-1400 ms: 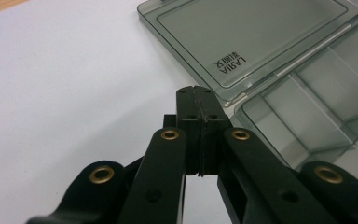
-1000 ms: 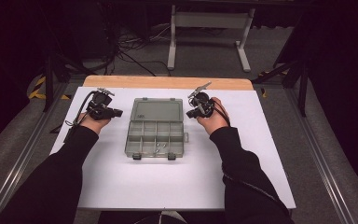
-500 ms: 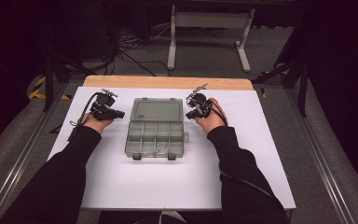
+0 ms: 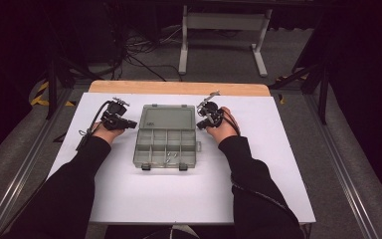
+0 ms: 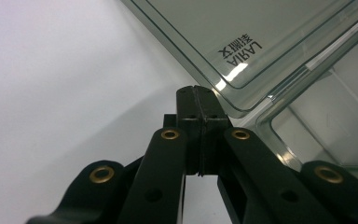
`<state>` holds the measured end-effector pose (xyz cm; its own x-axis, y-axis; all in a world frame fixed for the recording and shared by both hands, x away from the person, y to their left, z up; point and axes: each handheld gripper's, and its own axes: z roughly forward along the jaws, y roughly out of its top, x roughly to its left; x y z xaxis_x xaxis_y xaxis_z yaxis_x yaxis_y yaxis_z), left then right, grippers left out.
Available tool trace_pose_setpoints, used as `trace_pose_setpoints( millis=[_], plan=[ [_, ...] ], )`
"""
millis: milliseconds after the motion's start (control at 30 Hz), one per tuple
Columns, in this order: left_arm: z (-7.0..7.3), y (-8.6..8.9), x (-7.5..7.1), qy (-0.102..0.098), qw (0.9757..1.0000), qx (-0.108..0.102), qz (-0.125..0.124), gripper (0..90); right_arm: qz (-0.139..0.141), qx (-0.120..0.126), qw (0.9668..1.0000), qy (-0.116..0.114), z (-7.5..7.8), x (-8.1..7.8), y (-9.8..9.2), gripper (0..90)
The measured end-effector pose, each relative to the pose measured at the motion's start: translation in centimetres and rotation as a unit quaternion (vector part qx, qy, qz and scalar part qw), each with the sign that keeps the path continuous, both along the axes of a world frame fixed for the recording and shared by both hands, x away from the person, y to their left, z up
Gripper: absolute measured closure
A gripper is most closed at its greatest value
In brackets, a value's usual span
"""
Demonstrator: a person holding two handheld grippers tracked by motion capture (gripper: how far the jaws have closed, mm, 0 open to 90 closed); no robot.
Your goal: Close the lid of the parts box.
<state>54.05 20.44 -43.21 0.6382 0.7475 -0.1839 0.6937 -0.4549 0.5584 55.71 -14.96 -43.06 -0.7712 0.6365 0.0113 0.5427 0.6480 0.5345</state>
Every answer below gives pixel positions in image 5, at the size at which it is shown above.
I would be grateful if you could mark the clear grey compartment storage box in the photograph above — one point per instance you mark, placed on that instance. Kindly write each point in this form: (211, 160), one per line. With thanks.
(199, 31)

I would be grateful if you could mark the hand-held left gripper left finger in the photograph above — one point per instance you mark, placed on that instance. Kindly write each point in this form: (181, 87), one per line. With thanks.
(192, 124)

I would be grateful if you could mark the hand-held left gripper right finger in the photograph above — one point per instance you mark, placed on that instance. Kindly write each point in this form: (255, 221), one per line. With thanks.
(213, 124)

